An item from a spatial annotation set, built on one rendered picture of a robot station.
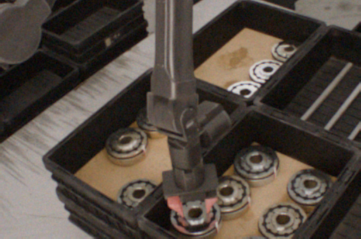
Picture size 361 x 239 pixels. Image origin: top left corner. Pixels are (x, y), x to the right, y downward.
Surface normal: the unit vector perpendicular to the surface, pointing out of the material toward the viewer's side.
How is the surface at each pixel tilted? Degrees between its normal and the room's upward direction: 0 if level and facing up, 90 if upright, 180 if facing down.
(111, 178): 0
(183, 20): 76
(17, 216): 0
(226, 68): 0
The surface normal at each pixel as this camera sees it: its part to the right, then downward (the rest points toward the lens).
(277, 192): -0.14, -0.74
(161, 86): -0.73, 0.17
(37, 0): 0.69, 0.20
